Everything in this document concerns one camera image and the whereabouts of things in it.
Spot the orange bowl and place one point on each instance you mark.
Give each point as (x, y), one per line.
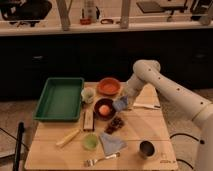
(108, 86)

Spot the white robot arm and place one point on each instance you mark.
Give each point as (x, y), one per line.
(197, 108)

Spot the red object on shelf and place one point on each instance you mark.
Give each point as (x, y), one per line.
(85, 21)

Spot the silver fork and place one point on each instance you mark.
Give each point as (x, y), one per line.
(92, 162)

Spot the black pole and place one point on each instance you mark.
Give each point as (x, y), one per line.
(18, 146)

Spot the green plastic tray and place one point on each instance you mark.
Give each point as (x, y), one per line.
(60, 100)

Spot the green plastic cup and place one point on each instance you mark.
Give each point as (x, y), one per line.
(90, 142)

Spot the wooden block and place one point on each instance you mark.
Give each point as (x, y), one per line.
(88, 124)

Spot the blue folded cloth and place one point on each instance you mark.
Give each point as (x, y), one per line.
(111, 144)

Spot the orange ball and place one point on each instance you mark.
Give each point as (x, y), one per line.
(104, 110)

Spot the white bottle on shelf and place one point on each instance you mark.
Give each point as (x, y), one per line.
(90, 10)

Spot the dark brown bowl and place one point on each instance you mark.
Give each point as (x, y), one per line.
(99, 103)

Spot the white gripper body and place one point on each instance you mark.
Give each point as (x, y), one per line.
(133, 87)

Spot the bunch of dark grapes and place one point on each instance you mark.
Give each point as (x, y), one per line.
(114, 125)

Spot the black office chair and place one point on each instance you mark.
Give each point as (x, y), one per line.
(28, 12)

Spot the pale green mug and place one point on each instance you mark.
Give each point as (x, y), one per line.
(88, 95)

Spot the white handled brush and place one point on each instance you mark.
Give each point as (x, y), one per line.
(146, 106)

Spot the metal cup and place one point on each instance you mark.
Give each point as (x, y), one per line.
(146, 149)

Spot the blue sponge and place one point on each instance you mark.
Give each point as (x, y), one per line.
(121, 104)

